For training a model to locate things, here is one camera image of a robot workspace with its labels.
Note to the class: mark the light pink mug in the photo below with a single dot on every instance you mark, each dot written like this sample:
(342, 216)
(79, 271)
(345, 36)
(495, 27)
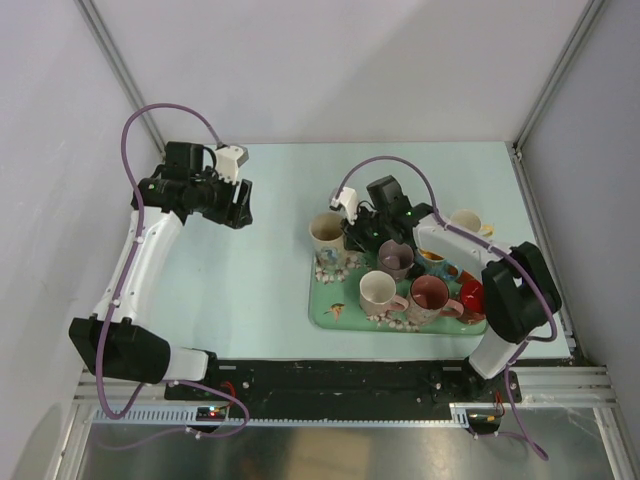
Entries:
(378, 294)

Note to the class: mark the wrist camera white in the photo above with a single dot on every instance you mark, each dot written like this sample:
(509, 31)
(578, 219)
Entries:
(229, 159)
(345, 199)

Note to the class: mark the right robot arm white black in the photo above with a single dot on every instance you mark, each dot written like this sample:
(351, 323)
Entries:
(520, 297)

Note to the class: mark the mauve mug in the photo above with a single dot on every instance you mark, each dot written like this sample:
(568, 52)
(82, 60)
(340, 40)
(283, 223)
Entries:
(395, 259)

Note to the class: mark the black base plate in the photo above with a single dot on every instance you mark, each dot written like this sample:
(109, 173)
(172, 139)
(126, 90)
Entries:
(347, 390)

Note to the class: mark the yellow mug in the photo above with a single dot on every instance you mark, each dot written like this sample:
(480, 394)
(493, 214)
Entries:
(471, 221)

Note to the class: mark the red mug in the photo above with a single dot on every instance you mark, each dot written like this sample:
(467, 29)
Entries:
(471, 296)

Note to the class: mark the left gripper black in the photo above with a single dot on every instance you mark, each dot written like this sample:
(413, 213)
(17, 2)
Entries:
(235, 215)

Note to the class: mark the blue floral mug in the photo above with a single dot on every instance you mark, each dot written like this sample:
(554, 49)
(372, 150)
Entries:
(438, 266)

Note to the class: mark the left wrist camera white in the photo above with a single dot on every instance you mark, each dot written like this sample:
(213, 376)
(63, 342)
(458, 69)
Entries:
(229, 159)

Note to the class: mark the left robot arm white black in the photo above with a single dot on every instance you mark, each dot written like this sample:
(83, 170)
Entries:
(117, 340)

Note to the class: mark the cream floral mug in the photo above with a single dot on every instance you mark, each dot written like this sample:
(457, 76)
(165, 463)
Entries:
(328, 242)

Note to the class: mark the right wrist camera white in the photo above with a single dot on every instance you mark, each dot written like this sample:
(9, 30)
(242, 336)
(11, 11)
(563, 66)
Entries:
(345, 199)

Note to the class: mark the green floral tray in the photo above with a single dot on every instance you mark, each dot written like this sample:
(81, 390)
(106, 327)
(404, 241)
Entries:
(334, 305)

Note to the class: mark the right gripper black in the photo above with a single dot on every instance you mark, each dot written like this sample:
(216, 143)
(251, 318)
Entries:
(354, 237)

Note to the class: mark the grey cable duct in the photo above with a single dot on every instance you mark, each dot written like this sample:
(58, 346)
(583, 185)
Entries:
(188, 415)

